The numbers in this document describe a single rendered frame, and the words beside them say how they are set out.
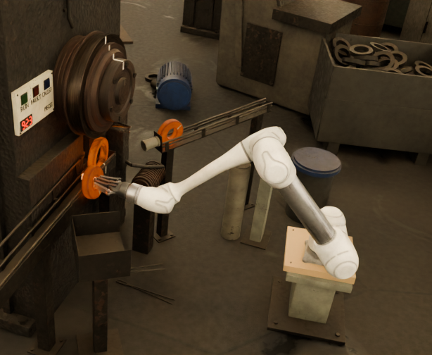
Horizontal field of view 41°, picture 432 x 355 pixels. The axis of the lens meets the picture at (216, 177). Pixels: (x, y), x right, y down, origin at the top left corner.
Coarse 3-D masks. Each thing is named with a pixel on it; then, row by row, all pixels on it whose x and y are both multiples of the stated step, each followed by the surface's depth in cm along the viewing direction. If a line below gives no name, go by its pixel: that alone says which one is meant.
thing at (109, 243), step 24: (72, 216) 239; (96, 216) 243; (72, 240) 241; (96, 240) 245; (120, 240) 247; (96, 264) 224; (120, 264) 227; (96, 288) 247; (96, 312) 255; (96, 336) 263
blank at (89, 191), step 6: (90, 168) 259; (96, 168) 262; (84, 174) 257; (90, 174) 257; (96, 174) 262; (102, 174) 267; (84, 180) 256; (90, 180) 257; (84, 186) 256; (90, 186) 258; (84, 192) 258; (90, 192) 259; (96, 192) 264; (90, 198) 261
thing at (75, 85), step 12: (96, 36) 244; (108, 36) 246; (84, 48) 237; (96, 48) 238; (84, 60) 235; (72, 72) 234; (84, 72) 233; (72, 84) 234; (84, 84) 235; (72, 96) 236; (72, 108) 238; (72, 120) 243; (84, 120) 244; (84, 132) 247; (96, 132) 259
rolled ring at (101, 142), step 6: (102, 138) 272; (96, 144) 268; (102, 144) 277; (90, 150) 267; (96, 150) 267; (102, 150) 280; (90, 156) 266; (96, 156) 269; (102, 156) 281; (90, 162) 267; (102, 162) 280
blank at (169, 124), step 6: (168, 120) 308; (174, 120) 308; (162, 126) 306; (168, 126) 307; (174, 126) 310; (180, 126) 313; (162, 132) 306; (174, 132) 315; (180, 132) 315; (168, 138) 312; (180, 138) 317
